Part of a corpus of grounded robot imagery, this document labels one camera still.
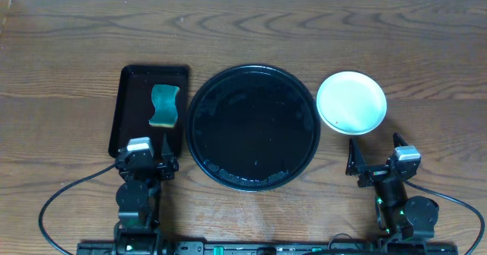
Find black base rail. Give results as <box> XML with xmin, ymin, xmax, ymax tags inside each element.
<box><xmin>76</xmin><ymin>241</ymin><xmax>459</xmax><ymax>255</ymax></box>

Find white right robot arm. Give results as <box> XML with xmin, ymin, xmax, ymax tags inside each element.
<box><xmin>345</xmin><ymin>133</ymin><xmax>439</xmax><ymax>251</ymax></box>

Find black round tray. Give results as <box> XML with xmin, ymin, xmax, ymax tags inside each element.
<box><xmin>186</xmin><ymin>65</ymin><xmax>320</xmax><ymax>192</ymax></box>

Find green and yellow sponge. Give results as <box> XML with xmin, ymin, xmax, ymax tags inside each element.
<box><xmin>148</xmin><ymin>84</ymin><xmax>180</xmax><ymax>128</ymax></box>

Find black rectangular tray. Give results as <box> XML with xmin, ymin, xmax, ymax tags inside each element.
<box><xmin>108</xmin><ymin>65</ymin><xmax>189</xmax><ymax>159</ymax></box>

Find pale green plate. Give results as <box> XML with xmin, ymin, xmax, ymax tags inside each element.
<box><xmin>316</xmin><ymin>71</ymin><xmax>387</xmax><ymax>135</ymax></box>

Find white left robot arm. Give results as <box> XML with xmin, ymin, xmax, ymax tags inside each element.
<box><xmin>112</xmin><ymin>137</ymin><xmax>179</xmax><ymax>255</ymax></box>

